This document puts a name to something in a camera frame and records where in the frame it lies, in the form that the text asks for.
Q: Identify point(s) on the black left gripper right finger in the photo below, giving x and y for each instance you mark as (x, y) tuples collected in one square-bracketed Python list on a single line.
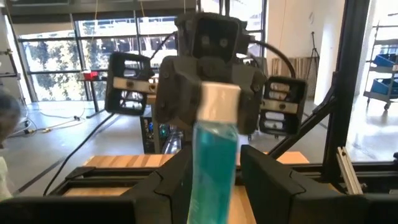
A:
[(273, 202)]

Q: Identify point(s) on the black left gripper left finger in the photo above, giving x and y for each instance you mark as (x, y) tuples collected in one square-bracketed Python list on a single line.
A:
[(161, 205)]

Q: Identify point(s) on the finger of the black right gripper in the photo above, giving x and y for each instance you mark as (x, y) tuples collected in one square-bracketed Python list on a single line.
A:
[(280, 105), (130, 84)]

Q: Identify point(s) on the black-legged office table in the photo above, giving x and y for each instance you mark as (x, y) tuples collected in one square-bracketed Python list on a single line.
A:
[(94, 99)]

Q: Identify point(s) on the red box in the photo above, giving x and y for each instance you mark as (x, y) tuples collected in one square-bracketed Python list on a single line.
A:
[(90, 75)]

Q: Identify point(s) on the wooden panels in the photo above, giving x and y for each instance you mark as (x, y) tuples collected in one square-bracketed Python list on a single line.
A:
[(298, 67)]

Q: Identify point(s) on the computer tower with lights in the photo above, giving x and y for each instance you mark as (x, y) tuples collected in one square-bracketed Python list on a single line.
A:
[(150, 137)]

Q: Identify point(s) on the black tripod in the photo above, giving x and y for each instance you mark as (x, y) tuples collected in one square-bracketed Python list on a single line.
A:
[(313, 40)]

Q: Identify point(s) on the silver aluminium extrusion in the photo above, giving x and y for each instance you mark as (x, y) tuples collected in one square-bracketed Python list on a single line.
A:
[(349, 171)]

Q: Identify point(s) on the cart with blue bins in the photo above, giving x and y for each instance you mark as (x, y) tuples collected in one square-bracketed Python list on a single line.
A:
[(384, 87)]

